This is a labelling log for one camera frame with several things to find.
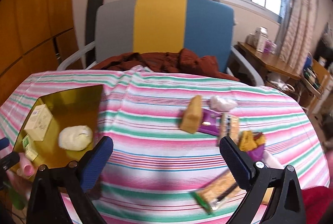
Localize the gold metal tin tray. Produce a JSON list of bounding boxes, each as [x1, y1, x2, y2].
[[12, 85, 104, 188]]

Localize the red cloth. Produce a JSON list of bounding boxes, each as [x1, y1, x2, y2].
[[303, 186, 333, 224]]

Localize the brown padded jacket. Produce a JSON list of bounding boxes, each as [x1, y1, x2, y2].
[[91, 48, 240, 81]]

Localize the purple and white box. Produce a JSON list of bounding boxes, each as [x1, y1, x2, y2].
[[264, 40, 277, 54]]

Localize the white plastic bag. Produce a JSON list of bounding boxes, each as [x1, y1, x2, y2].
[[210, 95, 235, 112]]

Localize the yellow sponge block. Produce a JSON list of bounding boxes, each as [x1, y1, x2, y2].
[[179, 95, 205, 134]]

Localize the cracker packet with green end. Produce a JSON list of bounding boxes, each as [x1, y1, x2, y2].
[[193, 170, 246, 214]]

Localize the purple packet with yellow spot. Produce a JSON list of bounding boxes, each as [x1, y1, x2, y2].
[[198, 109, 221, 135]]

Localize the striped tablecloth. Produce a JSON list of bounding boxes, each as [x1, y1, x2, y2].
[[0, 65, 331, 224]]

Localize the pink hair roller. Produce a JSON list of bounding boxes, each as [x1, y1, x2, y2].
[[16, 156, 35, 178]]

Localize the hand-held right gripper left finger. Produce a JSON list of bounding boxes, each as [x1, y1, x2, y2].
[[26, 136, 115, 224]]

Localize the grey yellow blue chair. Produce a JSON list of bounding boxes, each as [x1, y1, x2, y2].
[[57, 0, 264, 86]]

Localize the yellow knitted item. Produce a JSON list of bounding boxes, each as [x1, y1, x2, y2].
[[238, 131, 267, 153]]

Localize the wooden wardrobe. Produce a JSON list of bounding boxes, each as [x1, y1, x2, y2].
[[0, 0, 78, 105]]

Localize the wooden desk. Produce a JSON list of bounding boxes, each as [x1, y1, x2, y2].
[[238, 42, 309, 84]]

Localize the white carton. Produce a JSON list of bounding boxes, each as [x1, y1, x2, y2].
[[255, 27, 268, 53]]

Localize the small green cardboard box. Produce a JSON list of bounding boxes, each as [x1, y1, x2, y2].
[[21, 135, 39, 162]]

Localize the beige patterned side curtain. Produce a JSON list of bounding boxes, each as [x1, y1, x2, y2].
[[280, 0, 331, 76]]

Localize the wooden side shelf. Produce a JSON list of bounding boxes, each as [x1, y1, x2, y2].
[[302, 57, 333, 115]]

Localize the white containers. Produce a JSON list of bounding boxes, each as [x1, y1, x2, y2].
[[246, 33, 258, 46]]

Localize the cream cardboard box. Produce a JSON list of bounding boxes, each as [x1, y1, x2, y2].
[[24, 104, 54, 142]]

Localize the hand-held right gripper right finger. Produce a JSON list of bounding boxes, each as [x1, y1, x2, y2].
[[219, 136, 306, 224]]

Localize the cream rolled sock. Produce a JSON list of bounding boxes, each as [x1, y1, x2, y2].
[[58, 125, 93, 151]]

